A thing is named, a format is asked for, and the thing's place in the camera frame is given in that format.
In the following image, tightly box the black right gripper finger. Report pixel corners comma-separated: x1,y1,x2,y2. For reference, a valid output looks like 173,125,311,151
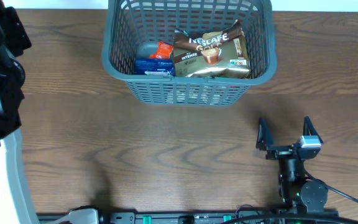
255,117,273,150
303,116,323,144

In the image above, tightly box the gold Nescafe coffee bag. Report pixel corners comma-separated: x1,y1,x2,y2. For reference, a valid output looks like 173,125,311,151
173,21,250,79

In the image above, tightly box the blue rectangular carton box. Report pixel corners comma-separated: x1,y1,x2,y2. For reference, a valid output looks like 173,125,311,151
134,58,175,77

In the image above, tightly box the orange biscuit packet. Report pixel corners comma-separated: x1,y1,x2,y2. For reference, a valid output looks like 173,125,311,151
149,42,173,60

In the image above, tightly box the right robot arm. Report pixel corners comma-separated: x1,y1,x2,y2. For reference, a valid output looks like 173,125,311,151
256,116,328,213

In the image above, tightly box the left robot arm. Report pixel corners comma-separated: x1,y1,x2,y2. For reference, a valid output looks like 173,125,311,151
0,1,104,223

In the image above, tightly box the grey plastic lattice basket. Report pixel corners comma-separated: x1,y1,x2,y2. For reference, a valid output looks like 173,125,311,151
101,0,277,106

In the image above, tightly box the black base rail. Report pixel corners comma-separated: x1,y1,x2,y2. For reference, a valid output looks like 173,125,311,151
37,208,340,224

